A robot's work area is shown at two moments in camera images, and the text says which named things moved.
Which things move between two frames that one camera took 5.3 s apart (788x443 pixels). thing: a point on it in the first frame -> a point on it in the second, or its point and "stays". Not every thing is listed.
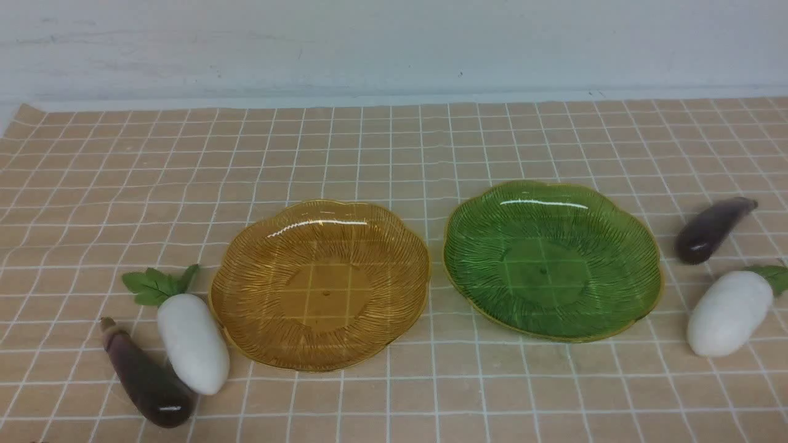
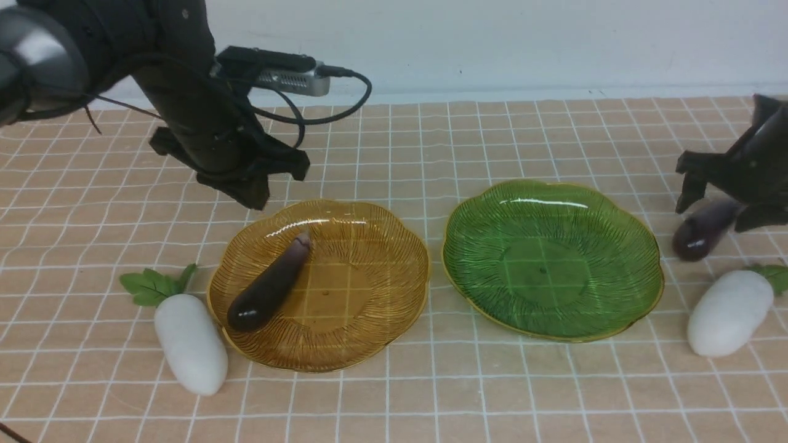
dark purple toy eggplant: (159, 397) -> (257, 301)
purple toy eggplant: (702, 229) stays
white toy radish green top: (732, 310) stays
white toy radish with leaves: (194, 340) stays
